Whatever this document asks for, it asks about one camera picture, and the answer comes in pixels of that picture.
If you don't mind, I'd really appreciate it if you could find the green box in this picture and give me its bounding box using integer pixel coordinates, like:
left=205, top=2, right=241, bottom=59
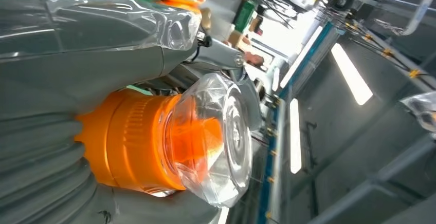
left=234, top=0, right=257, bottom=33

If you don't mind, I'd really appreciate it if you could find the narrow ceiling light strip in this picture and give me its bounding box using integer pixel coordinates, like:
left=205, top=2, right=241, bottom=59
left=289, top=98, right=303, bottom=175

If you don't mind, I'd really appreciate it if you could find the clear plastic film piece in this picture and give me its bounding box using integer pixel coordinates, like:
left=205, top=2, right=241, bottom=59
left=401, top=91, right=436, bottom=133

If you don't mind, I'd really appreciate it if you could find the wide ceiling light panel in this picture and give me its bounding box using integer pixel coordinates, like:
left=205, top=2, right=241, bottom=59
left=331, top=43, right=374, bottom=106

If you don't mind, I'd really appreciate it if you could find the white pipe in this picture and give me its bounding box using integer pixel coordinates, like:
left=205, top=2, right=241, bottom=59
left=401, top=0, right=436, bottom=36

